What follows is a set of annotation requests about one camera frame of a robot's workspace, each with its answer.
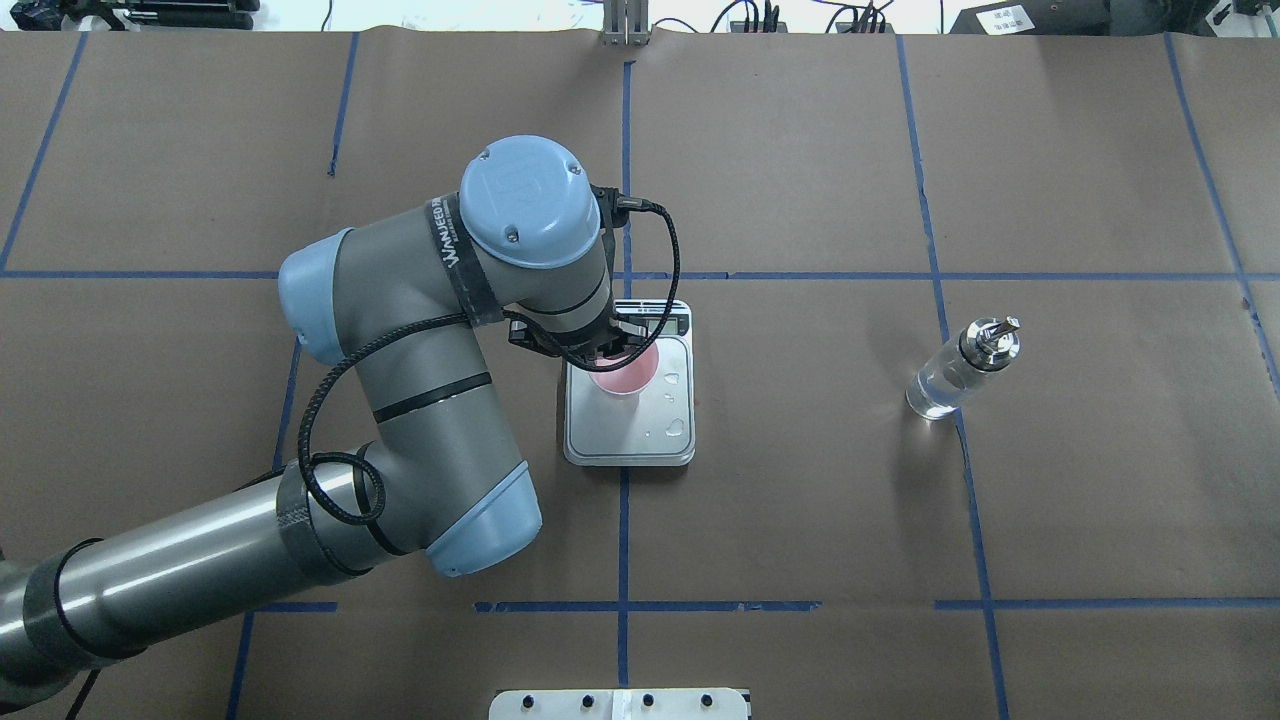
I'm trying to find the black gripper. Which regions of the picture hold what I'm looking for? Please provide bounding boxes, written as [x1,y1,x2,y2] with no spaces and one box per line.
[507,310,649,363]

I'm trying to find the glass sauce bottle metal spout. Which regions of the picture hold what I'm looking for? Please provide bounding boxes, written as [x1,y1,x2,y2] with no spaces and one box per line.
[905,316,1021,420]

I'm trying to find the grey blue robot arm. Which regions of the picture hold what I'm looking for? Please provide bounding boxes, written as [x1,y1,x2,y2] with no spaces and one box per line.
[3,135,667,714]

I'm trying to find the digital kitchen scale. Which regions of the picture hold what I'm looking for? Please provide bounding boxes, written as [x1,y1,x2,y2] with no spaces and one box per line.
[562,300,696,468]

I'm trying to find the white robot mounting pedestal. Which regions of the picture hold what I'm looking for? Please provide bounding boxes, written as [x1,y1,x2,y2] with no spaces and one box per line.
[486,687,753,719]

